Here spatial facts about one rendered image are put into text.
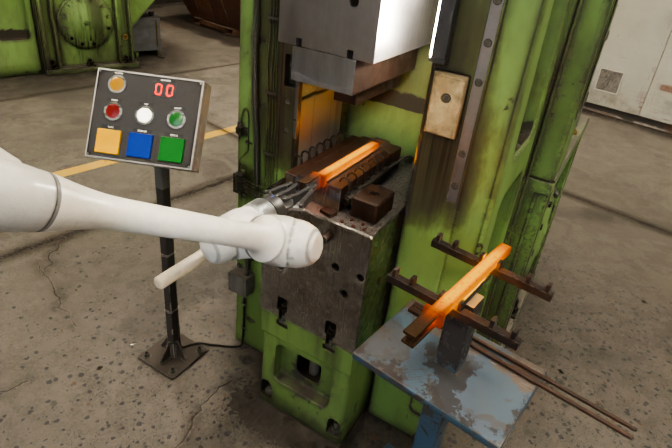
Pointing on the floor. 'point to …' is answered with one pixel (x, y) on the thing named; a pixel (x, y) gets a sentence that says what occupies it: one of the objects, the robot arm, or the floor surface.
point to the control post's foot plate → (160, 353)
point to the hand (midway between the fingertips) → (309, 184)
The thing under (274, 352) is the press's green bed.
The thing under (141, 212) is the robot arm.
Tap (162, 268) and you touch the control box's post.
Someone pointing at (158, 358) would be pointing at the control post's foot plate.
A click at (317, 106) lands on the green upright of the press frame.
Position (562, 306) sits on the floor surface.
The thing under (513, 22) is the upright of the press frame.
